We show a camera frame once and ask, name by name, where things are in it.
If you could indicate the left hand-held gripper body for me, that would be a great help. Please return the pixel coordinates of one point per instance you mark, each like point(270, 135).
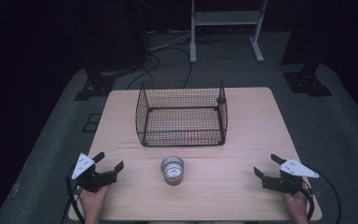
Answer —
point(91, 180)

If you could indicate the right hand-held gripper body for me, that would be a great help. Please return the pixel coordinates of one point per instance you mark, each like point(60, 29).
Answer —
point(287, 183)

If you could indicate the person's left hand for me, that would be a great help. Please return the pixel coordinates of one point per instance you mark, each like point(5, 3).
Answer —
point(92, 203)

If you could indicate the person's right hand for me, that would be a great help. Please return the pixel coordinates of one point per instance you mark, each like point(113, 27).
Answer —
point(297, 208)

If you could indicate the black stand base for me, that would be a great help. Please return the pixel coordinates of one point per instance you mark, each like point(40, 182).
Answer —
point(306, 82)
point(98, 85)

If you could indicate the white metal stand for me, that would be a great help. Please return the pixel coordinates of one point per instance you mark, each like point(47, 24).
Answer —
point(227, 17)

